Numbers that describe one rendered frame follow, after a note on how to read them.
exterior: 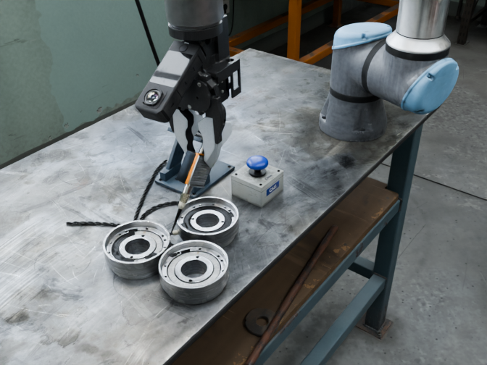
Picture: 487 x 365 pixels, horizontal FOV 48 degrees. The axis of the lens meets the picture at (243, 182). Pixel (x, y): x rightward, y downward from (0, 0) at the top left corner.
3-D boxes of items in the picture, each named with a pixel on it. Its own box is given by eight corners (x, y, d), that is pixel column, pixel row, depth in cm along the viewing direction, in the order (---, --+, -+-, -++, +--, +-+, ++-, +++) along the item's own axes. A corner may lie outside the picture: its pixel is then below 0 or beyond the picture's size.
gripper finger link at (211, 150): (243, 156, 84) (235, 99, 79) (222, 174, 80) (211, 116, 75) (226, 153, 85) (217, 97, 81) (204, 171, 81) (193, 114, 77)
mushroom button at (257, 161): (259, 190, 100) (259, 167, 97) (242, 182, 102) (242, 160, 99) (272, 180, 103) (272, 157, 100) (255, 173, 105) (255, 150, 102)
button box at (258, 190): (261, 208, 100) (261, 186, 97) (231, 194, 103) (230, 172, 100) (286, 187, 105) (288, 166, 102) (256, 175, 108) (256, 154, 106)
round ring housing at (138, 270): (178, 274, 86) (176, 254, 84) (111, 290, 83) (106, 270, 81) (164, 233, 94) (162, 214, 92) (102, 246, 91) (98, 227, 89)
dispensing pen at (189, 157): (154, 232, 82) (194, 126, 80) (170, 231, 85) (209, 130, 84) (166, 237, 81) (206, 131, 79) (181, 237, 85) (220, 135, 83)
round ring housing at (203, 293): (239, 295, 82) (239, 275, 80) (172, 316, 79) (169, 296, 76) (215, 252, 90) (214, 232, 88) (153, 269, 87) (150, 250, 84)
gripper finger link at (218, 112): (231, 141, 78) (221, 82, 73) (225, 146, 76) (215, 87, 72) (204, 137, 80) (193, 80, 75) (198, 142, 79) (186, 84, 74)
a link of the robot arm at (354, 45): (356, 69, 126) (362, 11, 119) (401, 89, 117) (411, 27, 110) (317, 83, 120) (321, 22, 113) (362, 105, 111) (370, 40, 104)
